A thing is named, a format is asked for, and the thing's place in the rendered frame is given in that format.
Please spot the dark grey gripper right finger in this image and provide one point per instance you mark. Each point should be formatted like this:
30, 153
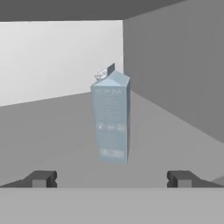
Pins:
182, 178

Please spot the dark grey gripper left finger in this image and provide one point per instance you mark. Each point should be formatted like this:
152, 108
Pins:
40, 178

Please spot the pale blue milk carton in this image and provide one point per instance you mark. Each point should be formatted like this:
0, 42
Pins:
110, 119

